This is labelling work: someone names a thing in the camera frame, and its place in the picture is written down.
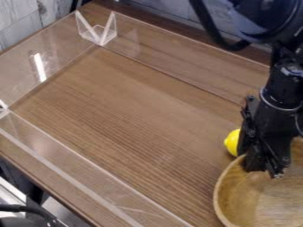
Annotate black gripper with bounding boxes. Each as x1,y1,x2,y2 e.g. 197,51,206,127
236,95,300,178

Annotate yellow lemon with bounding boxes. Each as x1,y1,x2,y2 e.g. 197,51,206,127
224,129,240,157

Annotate brown wooden bowl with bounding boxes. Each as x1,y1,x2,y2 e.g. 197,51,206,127
213,137,303,227

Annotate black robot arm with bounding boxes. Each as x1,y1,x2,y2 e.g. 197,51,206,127
229,0,303,178

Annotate clear acrylic corner bracket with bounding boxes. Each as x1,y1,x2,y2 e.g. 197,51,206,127
74,12,117,46

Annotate black table frame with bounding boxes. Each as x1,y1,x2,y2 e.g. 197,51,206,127
0,159,92,227

